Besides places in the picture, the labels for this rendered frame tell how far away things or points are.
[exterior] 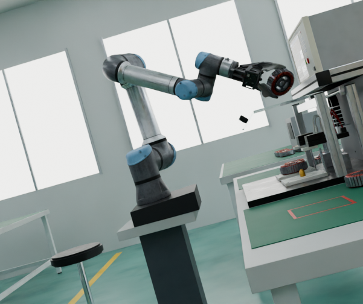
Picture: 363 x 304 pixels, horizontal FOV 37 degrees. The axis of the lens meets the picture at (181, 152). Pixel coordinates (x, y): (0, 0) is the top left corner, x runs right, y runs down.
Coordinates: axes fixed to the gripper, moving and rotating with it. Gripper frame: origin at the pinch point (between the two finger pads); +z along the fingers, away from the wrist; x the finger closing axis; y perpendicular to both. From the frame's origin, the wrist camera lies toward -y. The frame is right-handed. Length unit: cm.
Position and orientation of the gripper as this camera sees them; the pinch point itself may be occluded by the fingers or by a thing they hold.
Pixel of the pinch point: (281, 82)
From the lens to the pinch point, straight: 217.2
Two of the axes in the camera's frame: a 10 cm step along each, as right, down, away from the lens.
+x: 1.4, -8.4, -5.3
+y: -4.0, 4.4, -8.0
